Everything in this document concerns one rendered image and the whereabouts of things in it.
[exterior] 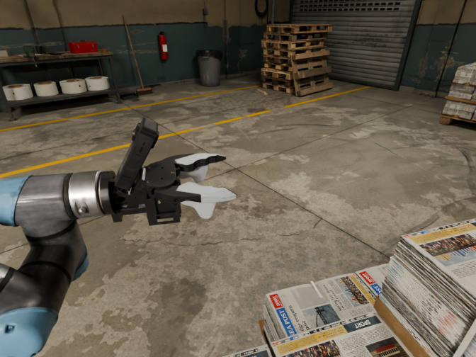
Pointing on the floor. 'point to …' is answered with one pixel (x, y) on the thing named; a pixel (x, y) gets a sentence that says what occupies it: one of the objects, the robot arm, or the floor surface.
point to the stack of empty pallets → (285, 44)
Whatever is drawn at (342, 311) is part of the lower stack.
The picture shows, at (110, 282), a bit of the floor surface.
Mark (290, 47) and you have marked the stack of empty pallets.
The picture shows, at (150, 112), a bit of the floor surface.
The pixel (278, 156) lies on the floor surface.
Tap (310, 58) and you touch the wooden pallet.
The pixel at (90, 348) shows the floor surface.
